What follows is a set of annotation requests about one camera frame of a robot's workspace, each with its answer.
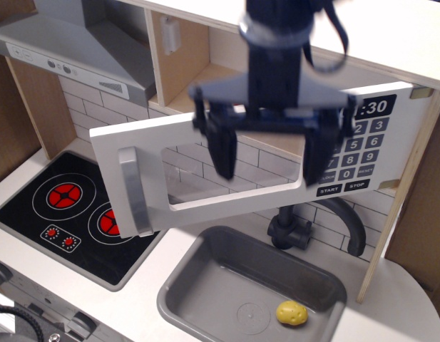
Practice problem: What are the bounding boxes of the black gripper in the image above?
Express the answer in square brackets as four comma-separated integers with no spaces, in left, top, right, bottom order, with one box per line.
[190,43,357,186]

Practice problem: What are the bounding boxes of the white toy microwave door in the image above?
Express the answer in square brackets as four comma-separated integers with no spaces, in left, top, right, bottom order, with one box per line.
[90,82,427,237]

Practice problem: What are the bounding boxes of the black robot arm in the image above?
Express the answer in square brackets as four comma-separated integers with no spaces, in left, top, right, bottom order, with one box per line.
[190,1,358,186]

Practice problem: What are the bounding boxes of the dark grey toy faucet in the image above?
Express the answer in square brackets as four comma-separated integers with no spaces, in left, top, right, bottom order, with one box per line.
[267,197,367,258]

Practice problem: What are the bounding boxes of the white magnetic door latch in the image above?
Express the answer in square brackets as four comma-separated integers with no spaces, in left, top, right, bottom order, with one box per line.
[160,15,181,56]

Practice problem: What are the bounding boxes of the grey toy sink basin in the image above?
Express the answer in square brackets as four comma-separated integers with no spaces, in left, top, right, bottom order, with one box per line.
[157,226,347,341]

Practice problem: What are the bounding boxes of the yellow toy potato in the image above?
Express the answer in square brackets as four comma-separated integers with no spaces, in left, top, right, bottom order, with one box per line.
[276,301,308,326]

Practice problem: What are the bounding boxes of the grey range hood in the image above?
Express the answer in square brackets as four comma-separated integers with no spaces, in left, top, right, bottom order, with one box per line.
[0,1,156,107]

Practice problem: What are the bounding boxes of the black toy stovetop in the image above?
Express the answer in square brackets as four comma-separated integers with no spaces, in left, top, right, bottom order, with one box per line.
[0,151,163,291]

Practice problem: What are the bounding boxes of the grey oven control panel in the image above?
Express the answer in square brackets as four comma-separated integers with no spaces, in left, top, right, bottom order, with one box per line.
[0,262,128,341]

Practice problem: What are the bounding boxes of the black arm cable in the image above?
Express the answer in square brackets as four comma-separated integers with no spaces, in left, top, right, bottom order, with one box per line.
[303,0,350,74]

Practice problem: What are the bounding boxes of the black cable bottom left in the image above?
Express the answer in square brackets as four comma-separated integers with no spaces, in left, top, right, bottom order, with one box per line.
[0,305,45,342]

